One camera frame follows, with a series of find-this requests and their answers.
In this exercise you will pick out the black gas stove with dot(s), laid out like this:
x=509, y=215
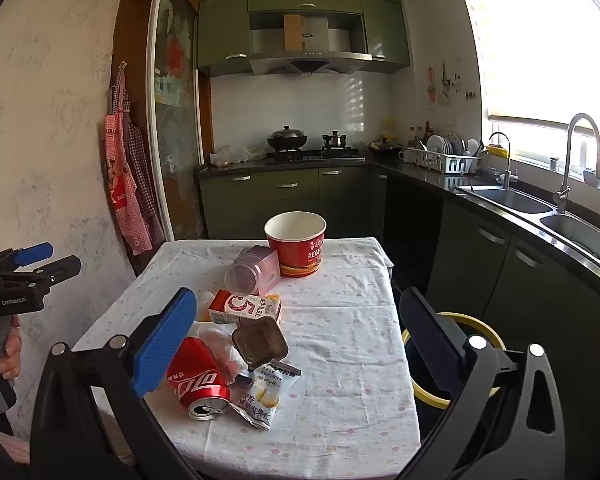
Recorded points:
x=320, y=155

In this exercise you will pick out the white paper towel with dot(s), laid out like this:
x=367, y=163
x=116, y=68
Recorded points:
x=220, y=347

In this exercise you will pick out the steel range hood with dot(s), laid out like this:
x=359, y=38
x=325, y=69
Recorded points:
x=310, y=62

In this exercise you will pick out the clear plastic bag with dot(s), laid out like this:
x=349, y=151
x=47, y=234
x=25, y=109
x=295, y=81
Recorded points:
x=230, y=156

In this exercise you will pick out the person's left hand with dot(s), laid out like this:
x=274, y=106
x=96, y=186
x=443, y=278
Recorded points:
x=11, y=350

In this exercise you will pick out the black wok with lid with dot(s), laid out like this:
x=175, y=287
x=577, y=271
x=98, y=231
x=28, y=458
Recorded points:
x=287, y=137

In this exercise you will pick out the red soda can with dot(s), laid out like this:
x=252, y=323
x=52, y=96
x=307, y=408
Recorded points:
x=197, y=380

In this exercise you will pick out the red paper noodle bowl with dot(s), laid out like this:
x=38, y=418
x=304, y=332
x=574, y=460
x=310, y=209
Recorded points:
x=300, y=252

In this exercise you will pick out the orange bumpy plastic piece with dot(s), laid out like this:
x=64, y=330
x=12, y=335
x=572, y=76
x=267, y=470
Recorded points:
x=206, y=302

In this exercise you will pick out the white dish rack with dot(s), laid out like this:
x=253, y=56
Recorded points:
x=445, y=164

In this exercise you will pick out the red and white milk carton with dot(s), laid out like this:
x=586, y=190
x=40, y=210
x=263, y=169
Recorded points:
x=245, y=307

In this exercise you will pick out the small steel pot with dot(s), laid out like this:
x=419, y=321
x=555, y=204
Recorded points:
x=334, y=140

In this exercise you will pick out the white window blind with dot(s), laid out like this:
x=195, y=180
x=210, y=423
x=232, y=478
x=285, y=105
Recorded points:
x=545, y=50

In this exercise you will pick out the small steel faucet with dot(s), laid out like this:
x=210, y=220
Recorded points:
x=506, y=175

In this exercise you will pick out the group of sauce bottles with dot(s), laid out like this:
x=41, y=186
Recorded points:
x=420, y=135

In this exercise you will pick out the steel double sink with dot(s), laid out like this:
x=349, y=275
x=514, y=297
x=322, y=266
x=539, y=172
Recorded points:
x=515, y=200

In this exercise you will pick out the white mug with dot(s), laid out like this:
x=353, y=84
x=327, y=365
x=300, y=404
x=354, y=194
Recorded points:
x=407, y=156

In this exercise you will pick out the pink cardboard box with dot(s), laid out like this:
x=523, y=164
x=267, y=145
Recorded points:
x=260, y=270

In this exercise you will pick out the tall steel faucet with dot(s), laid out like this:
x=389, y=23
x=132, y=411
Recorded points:
x=562, y=195

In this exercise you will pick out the hanging kitchen utensils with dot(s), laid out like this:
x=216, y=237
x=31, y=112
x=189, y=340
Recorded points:
x=432, y=85

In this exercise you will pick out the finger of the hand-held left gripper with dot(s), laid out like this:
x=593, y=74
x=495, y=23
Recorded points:
x=32, y=252
x=60, y=267

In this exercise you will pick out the yellow-rimmed blue waste bin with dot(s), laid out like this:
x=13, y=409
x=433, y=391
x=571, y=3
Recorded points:
x=472, y=322

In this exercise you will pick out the person's pink garment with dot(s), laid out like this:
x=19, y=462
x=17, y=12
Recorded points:
x=17, y=450

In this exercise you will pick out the row of white plates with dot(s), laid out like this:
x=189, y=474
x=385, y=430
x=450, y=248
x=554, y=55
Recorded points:
x=442, y=144

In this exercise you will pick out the frosted glass sliding door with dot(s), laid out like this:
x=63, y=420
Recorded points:
x=175, y=125

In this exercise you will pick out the white dotted tablecloth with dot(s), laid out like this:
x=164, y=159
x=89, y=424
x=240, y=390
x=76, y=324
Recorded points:
x=340, y=340

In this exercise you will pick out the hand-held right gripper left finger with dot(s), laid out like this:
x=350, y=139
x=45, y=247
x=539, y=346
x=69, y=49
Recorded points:
x=162, y=345

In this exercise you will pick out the white and blue snack packet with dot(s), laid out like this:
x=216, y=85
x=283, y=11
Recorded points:
x=262, y=395

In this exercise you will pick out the green wall cabinets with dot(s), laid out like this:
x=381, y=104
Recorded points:
x=222, y=35

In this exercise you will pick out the pink checked apron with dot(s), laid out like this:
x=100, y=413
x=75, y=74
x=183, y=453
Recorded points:
x=125, y=190

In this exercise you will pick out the brown cardboard piece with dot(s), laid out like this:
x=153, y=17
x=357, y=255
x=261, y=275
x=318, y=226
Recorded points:
x=293, y=32

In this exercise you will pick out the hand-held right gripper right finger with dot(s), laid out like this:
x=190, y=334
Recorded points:
x=430, y=342

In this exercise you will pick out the brown plastic tray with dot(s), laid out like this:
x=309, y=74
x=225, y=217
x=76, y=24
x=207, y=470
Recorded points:
x=260, y=340

